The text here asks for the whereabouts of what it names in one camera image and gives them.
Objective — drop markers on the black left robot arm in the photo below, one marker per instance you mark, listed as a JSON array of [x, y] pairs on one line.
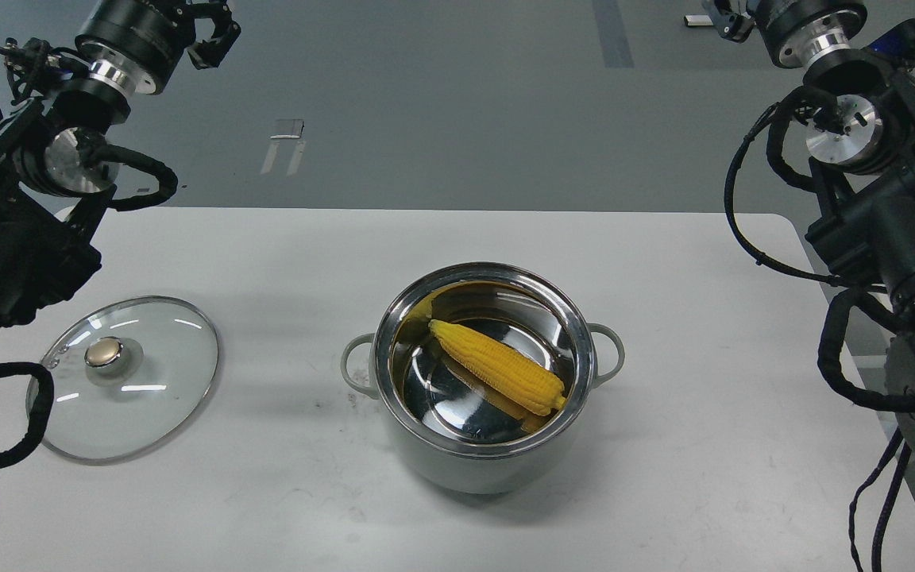
[[59, 174]]

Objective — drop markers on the yellow corn cob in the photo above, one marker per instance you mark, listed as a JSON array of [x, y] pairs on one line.
[[510, 373]]

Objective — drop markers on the grey steel cooking pot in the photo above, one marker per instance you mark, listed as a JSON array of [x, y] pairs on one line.
[[445, 423]]

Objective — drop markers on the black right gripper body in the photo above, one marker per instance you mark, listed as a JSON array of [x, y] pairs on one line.
[[798, 33]]

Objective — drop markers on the white floor stand base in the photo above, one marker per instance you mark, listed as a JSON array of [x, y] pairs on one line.
[[698, 21]]

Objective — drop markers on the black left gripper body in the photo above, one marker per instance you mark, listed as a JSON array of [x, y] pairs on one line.
[[134, 46]]

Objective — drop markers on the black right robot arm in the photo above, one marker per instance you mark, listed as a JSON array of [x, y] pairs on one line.
[[847, 135]]

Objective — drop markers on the glass pot lid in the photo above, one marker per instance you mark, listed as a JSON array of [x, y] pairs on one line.
[[127, 377]]

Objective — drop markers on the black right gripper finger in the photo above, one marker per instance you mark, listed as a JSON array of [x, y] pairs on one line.
[[734, 25]]

